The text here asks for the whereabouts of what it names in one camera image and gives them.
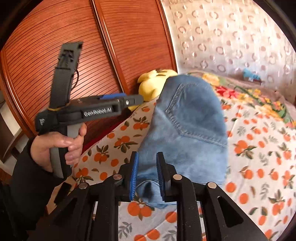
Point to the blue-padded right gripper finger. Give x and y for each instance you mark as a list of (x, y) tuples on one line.
[(112, 96)]

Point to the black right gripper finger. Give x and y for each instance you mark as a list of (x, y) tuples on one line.
[(131, 100)]

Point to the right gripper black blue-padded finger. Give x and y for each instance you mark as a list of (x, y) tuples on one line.
[(177, 188), (117, 188)]

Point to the blue denim jeans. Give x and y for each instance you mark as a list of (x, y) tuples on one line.
[(188, 127)]

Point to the black sleeved left forearm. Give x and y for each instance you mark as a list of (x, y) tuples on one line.
[(31, 186)]

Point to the yellow plush toy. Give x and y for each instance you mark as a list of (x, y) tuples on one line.
[(151, 83)]

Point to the wooden louvered wardrobe door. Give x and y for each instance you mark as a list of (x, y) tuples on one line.
[(121, 40)]

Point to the orange-print white bed sheet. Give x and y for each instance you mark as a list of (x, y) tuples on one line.
[(260, 175)]

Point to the sheer patterned curtain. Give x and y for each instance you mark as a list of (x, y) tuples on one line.
[(227, 37)]

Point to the teal item on box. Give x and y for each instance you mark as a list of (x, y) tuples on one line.
[(250, 76)]

